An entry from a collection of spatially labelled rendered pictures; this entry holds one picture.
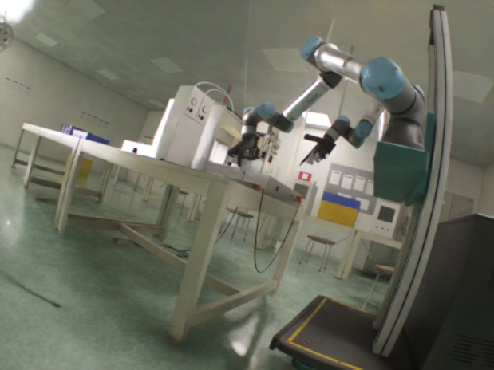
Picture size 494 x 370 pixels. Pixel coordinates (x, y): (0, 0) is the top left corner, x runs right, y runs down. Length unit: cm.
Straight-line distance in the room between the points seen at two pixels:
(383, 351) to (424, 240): 39
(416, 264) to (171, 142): 126
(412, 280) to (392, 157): 40
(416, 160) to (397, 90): 20
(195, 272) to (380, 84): 90
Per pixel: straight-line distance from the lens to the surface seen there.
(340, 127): 138
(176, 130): 143
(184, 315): 109
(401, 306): 92
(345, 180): 571
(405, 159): 75
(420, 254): 90
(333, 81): 116
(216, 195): 97
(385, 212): 399
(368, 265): 518
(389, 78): 73
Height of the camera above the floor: 69
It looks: 3 degrees up
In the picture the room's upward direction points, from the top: 17 degrees clockwise
